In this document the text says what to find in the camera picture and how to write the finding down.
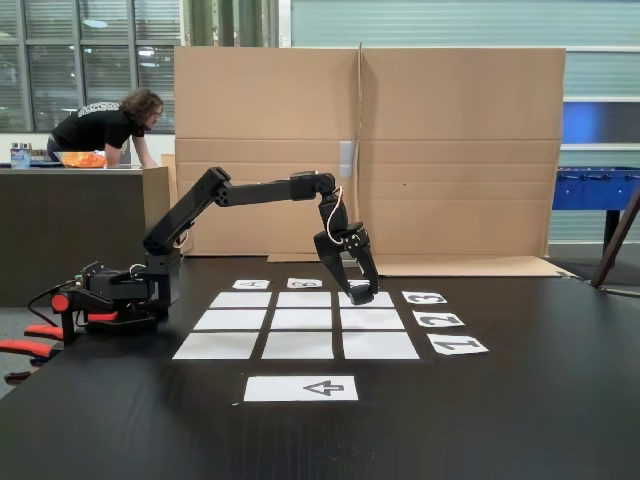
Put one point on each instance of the paper sheet letter A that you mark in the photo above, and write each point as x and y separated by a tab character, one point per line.
237	286

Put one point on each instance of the black and red clamp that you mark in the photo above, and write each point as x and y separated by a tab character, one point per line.
62	302

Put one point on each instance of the paper sheet letter C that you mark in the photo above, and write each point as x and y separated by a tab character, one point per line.
358	283

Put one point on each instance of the paper sheet letter B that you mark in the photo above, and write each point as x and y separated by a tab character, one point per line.
292	286

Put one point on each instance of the small brown cardboard sheet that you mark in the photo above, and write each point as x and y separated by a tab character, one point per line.
156	200

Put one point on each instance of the dark brown counter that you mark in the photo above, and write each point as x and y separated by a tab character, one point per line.
40	225

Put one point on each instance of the blue foosball table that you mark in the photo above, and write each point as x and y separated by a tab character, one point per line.
590	192

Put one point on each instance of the grey tape strip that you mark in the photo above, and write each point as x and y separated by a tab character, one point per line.
346	159

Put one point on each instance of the blue and white carton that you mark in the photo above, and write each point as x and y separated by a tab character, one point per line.
20	157

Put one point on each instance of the person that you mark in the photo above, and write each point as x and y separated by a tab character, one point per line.
95	125

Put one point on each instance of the paper sheet number 1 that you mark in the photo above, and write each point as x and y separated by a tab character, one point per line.
440	351

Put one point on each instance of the orange snack bag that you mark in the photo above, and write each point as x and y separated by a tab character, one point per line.
80	160

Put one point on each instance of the white arrow paper sheet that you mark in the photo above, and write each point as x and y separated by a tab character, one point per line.
280	389

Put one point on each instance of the paper sheet number 2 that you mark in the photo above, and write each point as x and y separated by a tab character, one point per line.
457	325

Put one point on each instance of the paper sheet number 3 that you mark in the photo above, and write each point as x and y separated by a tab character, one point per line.
407	301

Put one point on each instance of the wooden easel leg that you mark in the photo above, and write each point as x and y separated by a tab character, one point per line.
617	235

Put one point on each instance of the brown cardboard box panel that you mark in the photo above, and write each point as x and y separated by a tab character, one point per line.
260	100
460	125

